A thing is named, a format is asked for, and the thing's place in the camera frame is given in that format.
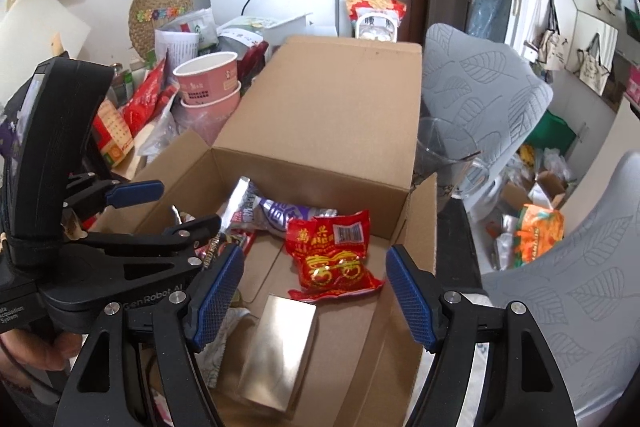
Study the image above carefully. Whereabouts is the canvas tote bag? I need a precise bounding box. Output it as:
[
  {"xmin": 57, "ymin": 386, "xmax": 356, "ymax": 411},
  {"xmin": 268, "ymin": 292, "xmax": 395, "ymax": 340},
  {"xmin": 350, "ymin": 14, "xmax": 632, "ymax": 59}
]
[{"xmin": 537, "ymin": 0, "xmax": 571, "ymax": 70}]

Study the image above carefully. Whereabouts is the red patterned box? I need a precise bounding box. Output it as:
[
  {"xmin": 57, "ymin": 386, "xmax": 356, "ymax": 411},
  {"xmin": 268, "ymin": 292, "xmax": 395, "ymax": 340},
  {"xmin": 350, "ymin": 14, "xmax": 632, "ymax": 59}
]
[{"xmin": 92, "ymin": 99, "xmax": 136, "ymax": 168}]

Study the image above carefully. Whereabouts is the red yellow snack bag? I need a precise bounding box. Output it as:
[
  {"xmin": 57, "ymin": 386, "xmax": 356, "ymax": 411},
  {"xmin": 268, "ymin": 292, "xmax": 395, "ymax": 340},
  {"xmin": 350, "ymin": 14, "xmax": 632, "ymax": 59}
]
[{"xmin": 346, "ymin": 0, "xmax": 407, "ymax": 40}]

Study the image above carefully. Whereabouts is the red gold snack packet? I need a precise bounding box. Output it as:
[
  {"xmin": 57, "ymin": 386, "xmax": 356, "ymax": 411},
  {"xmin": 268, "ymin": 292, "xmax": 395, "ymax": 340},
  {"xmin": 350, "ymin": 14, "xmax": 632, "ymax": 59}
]
[{"xmin": 286, "ymin": 209, "xmax": 386, "ymax": 303}]

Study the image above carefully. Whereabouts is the small cardboard carton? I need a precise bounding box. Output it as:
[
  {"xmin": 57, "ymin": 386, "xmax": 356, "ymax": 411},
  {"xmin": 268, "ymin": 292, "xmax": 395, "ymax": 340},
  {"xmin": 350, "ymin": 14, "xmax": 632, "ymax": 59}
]
[{"xmin": 502, "ymin": 169, "xmax": 571, "ymax": 208}]

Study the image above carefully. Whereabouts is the clear green label bag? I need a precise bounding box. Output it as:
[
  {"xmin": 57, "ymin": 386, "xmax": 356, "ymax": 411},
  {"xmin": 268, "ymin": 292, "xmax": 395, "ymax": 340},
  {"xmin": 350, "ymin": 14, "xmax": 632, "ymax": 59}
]
[{"xmin": 160, "ymin": 8, "xmax": 219, "ymax": 50}]

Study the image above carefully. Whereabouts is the cardboard box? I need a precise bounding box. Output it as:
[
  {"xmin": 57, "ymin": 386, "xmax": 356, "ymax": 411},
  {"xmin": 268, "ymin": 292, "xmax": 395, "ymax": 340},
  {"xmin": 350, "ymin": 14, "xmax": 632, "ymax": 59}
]
[{"xmin": 91, "ymin": 35, "xmax": 439, "ymax": 415}]

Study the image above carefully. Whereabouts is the green wall hanging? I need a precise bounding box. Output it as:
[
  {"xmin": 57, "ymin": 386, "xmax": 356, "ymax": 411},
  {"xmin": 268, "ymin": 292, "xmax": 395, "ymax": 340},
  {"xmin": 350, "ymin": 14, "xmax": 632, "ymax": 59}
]
[{"xmin": 624, "ymin": 7, "xmax": 640, "ymax": 42}]

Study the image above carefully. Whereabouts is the grey leaf pattern chair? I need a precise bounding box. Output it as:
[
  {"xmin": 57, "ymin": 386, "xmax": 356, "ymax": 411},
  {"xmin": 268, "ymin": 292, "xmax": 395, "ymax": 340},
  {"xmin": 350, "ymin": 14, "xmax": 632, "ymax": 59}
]
[
  {"xmin": 420, "ymin": 23, "xmax": 553, "ymax": 208},
  {"xmin": 480, "ymin": 152, "xmax": 640, "ymax": 423}
]

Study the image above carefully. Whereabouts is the green bin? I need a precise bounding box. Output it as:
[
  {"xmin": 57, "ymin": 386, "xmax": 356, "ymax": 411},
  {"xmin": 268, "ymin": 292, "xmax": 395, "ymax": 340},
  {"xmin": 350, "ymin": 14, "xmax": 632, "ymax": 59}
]
[{"xmin": 525, "ymin": 109, "xmax": 578, "ymax": 160}]

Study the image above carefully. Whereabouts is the white foam board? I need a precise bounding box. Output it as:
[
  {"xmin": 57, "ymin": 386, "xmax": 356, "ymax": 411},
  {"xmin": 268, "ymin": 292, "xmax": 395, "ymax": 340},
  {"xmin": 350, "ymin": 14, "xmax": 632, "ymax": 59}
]
[{"xmin": 0, "ymin": 0, "xmax": 93, "ymax": 80}]

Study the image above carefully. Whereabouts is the pink paper cup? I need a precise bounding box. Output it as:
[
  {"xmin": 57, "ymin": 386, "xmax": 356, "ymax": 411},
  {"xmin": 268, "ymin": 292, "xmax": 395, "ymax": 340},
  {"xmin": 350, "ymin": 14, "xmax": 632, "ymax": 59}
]
[
  {"xmin": 172, "ymin": 51, "xmax": 238, "ymax": 105},
  {"xmin": 180, "ymin": 82, "xmax": 242, "ymax": 142}
]

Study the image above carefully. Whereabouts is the colourful flower string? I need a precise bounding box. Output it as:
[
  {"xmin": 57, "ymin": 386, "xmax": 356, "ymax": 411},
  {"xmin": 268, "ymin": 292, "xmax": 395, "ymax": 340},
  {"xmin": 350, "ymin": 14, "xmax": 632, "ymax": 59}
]
[{"xmin": 137, "ymin": 7, "xmax": 188, "ymax": 22}]

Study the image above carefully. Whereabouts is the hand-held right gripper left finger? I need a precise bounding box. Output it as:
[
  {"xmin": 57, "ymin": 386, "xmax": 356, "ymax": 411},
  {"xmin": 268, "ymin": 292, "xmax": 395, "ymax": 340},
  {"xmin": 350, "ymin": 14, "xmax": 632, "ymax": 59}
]
[{"xmin": 54, "ymin": 243, "xmax": 247, "ymax": 427}]

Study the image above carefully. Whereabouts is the orange plastic bag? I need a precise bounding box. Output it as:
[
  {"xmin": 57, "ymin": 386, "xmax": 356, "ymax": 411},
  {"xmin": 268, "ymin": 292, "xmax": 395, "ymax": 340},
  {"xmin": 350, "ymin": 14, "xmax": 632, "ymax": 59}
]
[{"xmin": 517, "ymin": 204, "xmax": 566, "ymax": 265}]

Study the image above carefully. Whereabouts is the silver purple snack packet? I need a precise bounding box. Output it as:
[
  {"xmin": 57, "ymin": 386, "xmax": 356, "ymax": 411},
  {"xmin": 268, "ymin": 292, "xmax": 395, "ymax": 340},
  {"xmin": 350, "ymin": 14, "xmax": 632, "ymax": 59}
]
[{"xmin": 220, "ymin": 177, "xmax": 340, "ymax": 240}]

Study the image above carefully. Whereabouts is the white plastic tray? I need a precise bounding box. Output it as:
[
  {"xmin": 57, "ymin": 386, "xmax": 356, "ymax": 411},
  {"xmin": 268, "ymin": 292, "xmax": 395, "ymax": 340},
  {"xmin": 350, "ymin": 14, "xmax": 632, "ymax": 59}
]
[{"xmin": 262, "ymin": 13, "xmax": 313, "ymax": 48}]

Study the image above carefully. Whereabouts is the clear plastic bag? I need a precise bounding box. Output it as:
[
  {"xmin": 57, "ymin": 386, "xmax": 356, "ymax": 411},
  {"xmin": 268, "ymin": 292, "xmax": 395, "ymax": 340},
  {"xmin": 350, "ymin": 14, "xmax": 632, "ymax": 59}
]
[{"xmin": 137, "ymin": 107, "xmax": 213, "ymax": 158}]

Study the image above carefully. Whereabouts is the green white pouch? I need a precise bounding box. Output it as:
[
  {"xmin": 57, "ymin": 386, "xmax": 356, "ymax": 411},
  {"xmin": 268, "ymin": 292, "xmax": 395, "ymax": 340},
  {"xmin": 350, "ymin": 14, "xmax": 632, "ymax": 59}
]
[{"xmin": 217, "ymin": 16, "xmax": 271, "ymax": 52}]

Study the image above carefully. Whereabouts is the shiny beige box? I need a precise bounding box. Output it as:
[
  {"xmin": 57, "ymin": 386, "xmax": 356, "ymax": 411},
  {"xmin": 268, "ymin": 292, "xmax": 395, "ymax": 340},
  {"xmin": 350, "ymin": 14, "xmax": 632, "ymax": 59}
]
[{"xmin": 237, "ymin": 293, "xmax": 319, "ymax": 419}]

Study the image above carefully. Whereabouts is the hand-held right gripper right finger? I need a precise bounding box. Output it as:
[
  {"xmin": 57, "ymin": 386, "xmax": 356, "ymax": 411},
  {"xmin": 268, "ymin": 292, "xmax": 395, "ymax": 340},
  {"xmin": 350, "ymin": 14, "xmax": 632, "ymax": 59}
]
[{"xmin": 385, "ymin": 244, "xmax": 578, "ymax": 427}]

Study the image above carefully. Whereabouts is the person's left hand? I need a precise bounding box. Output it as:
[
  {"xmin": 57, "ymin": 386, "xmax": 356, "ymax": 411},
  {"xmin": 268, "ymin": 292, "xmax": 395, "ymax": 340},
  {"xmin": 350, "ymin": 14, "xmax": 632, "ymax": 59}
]
[{"xmin": 0, "ymin": 331, "xmax": 84, "ymax": 390}]

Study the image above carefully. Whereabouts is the white printed paper bag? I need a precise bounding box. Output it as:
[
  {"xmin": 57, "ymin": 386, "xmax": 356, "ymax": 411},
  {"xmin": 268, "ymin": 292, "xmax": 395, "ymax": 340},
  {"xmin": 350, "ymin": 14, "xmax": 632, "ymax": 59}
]
[{"xmin": 154, "ymin": 29, "xmax": 201, "ymax": 72}]

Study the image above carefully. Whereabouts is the glass pitcher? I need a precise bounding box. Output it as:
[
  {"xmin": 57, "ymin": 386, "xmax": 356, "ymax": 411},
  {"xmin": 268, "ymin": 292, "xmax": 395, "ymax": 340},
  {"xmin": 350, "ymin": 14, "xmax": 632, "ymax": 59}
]
[{"xmin": 415, "ymin": 117, "xmax": 488, "ymax": 198}]

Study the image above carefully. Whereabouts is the red white snack packet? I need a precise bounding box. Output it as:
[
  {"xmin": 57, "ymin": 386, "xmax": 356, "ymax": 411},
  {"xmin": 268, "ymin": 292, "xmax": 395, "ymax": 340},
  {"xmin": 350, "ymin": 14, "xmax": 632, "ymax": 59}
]
[{"xmin": 227, "ymin": 227, "xmax": 258, "ymax": 258}]

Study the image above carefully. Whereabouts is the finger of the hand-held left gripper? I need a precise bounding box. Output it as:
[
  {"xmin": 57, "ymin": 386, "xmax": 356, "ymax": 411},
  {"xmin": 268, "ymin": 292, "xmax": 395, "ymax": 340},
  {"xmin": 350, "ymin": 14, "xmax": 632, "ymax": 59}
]
[
  {"xmin": 85, "ymin": 213, "xmax": 222, "ymax": 282},
  {"xmin": 62, "ymin": 174, "xmax": 166, "ymax": 223}
]

